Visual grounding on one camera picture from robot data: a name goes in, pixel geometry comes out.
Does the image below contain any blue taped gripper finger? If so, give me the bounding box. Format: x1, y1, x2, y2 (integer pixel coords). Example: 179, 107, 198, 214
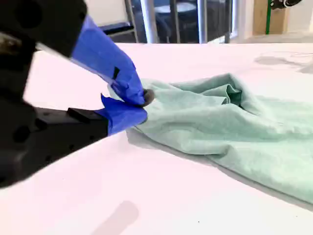
36, 93, 149, 167
36, 0, 155, 108

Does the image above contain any pale green T-shirt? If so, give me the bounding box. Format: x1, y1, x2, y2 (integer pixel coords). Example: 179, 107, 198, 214
126, 72, 313, 205

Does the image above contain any dark blue bench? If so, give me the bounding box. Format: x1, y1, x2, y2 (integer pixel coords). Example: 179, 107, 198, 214
97, 21, 135, 37

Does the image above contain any grey metal pole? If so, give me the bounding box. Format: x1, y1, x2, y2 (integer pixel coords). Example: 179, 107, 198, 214
197, 0, 208, 44
140, 0, 159, 44

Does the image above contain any green pole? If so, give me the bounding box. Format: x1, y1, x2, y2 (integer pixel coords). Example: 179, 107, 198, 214
265, 0, 272, 35

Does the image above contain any wooden board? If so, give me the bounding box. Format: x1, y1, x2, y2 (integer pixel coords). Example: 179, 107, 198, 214
253, 0, 290, 35

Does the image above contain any black round device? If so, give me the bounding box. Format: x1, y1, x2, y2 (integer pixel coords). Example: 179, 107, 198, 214
268, 0, 302, 10

